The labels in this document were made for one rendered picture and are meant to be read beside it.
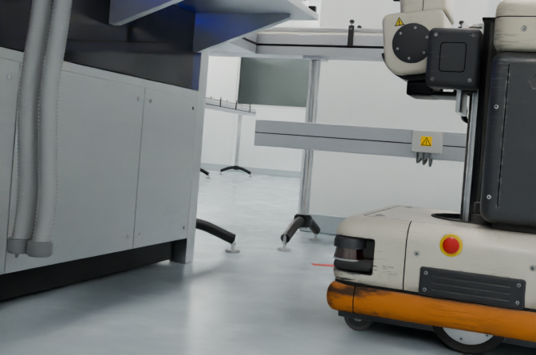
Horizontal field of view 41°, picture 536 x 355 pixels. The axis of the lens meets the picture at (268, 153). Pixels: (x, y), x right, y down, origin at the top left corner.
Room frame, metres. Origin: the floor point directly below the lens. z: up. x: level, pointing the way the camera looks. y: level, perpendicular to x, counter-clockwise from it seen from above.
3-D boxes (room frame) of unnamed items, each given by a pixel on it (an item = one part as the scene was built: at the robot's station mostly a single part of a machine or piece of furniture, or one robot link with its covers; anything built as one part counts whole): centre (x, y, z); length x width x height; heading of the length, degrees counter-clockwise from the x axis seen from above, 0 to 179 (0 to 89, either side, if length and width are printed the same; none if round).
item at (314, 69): (3.20, -0.18, 0.46); 0.09 x 0.09 x 0.77; 69
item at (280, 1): (2.14, 0.22, 0.87); 0.70 x 0.48 x 0.02; 159
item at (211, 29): (2.37, 0.12, 0.79); 0.34 x 0.03 x 0.13; 69
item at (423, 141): (2.95, -0.65, 0.50); 0.12 x 0.05 x 0.09; 69
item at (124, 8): (1.91, 0.30, 0.79); 0.34 x 0.03 x 0.13; 69
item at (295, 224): (3.20, -0.18, 0.07); 0.50 x 0.08 x 0.14; 159
